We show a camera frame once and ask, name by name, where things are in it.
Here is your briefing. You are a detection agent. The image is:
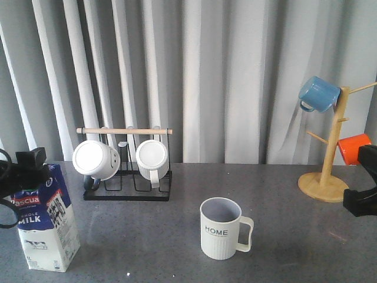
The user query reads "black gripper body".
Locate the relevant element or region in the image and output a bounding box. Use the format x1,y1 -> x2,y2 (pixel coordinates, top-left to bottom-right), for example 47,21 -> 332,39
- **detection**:
343,145 -> 376,217
1,160 -> 50,199

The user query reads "blue white milk carton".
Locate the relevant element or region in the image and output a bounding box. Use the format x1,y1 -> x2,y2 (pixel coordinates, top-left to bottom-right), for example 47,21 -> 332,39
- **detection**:
11,164 -> 80,272

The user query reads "white HOME mug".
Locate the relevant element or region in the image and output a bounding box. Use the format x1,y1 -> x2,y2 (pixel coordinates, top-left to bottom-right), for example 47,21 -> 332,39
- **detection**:
200,197 -> 254,260

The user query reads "wooden mug tree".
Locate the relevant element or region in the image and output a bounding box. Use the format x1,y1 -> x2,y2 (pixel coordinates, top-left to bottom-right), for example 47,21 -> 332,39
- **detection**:
297,82 -> 376,203

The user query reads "orange enamel mug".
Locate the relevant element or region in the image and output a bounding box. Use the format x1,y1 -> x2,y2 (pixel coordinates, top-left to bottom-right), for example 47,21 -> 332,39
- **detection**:
338,133 -> 372,165

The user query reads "white smiley face mug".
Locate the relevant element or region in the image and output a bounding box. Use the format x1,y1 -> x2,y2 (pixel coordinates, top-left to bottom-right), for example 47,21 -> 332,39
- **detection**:
72,140 -> 121,190

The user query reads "blue enamel mug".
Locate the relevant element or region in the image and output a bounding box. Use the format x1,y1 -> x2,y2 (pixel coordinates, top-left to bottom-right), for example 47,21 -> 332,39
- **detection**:
299,76 -> 340,113

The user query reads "white ribbed mug on rack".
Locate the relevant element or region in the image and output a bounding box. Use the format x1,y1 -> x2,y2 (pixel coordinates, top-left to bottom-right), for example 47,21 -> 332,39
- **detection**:
136,140 -> 168,189

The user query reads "grey pleated curtain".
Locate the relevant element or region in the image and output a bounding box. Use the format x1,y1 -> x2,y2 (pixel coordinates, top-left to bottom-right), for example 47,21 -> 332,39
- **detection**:
1,1 -> 376,164

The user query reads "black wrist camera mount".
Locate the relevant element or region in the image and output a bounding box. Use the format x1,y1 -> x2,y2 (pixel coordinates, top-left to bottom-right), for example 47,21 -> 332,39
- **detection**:
15,147 -> 47,167

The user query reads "black wire mug rack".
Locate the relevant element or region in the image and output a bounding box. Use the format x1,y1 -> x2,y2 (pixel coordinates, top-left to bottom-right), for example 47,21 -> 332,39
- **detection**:
76,127 -> 173,202

